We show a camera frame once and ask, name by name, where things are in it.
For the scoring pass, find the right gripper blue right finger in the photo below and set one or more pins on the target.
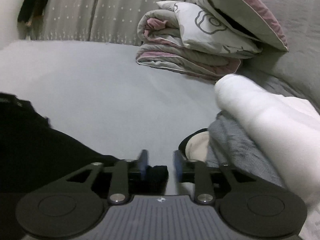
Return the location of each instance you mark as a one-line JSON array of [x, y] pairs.
[[179, 164]]

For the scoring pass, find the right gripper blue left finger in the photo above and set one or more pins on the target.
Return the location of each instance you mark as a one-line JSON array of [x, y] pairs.
[[143, 162]]

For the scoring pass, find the black garment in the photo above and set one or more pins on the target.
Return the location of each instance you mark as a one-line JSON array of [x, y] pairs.
[[53, 186]]

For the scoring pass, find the folded pink grey duvet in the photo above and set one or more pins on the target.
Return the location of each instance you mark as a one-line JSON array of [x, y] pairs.
[[184, 38]]

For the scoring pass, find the grey quilted headboard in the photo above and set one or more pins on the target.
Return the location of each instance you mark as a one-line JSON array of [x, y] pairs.
[[295, 73]]

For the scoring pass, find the grey patterned curtain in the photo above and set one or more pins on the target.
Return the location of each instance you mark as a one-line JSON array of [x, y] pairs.
[[113, 21]]

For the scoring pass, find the pink grey pillow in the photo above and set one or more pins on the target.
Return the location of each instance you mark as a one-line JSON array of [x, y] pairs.
[[248, 18]]

